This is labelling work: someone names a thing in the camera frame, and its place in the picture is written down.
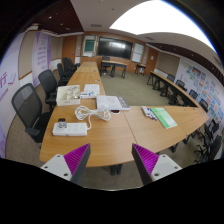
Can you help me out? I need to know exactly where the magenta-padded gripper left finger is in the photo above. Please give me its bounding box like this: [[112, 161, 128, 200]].
[[40, 143, 92, 185]]

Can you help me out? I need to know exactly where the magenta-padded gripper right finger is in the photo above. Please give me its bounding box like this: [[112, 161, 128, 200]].
[[131, 143, 183, 186]]

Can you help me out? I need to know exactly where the white power strip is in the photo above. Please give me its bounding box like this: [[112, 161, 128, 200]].
[[52, 122, 88, 137]]

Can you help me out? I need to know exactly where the green booklet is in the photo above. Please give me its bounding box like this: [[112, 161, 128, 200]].
[[150, 107, 178, 130]]

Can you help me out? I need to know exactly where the group of black office chairs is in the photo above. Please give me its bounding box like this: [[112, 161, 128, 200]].
[[164, 73, 224, 164]]

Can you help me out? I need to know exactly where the pack of marker pens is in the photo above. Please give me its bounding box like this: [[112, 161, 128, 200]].
[[141, 105, 158, 122]]

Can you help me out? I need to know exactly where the white open cardboard box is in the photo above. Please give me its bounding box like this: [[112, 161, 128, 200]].
[[55, 84, 81, 107]]

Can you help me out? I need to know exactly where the black mesh office chair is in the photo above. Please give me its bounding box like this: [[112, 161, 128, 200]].
[[56, 62, 71, 87], [11, 82, 52, 144], [37, 69, 59, 113], [62, 56, 78, 78]]

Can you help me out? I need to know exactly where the small white and blue box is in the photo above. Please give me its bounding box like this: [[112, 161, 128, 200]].
[[79, 91, 98, 99]]

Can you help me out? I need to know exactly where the white book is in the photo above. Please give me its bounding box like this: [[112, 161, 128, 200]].
[[95, 94, 131, 112]]

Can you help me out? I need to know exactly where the long wooden table row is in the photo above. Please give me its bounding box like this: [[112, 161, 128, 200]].
[[146, 70, 200, 108]]

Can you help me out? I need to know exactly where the white paper sheet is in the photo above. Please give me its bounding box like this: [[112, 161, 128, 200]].
[[83, 83, 101, 95]]

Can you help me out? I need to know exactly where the small wooden side table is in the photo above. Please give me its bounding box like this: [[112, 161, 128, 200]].
[[134, 63, 147, 76]]

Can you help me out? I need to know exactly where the wooden desk with black legs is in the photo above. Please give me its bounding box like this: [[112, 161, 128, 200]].
[[100, 59, 128, 79]]

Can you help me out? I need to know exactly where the plain white whiteboard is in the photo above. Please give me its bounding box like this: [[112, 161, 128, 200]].
[[131, 42, 145, 63]]

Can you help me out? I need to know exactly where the black chair behind desk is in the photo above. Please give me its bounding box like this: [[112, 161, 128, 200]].
[[101, 55, 112, 73]]

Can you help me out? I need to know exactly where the whiteboard with green panel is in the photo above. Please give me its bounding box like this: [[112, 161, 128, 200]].
[[83, 35, 97, 57]]

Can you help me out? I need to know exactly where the large white ceiling light panel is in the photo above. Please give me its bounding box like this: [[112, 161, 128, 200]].
[[109, 0, 218, 53]]

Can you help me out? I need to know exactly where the white coiled power cable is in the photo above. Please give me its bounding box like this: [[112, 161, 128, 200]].
[[74, 105, 112, 131]]

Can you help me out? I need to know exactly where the group of colourful wall posters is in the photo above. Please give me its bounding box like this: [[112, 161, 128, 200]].
[[181, 61, 224, 124]]

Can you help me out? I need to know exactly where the purple wall banner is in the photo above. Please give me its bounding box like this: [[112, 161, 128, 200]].
[[31, 31, 52, 79]]

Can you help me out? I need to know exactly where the large black wall screen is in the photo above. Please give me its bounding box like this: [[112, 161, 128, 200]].
[[97, 36, 134, 60]]

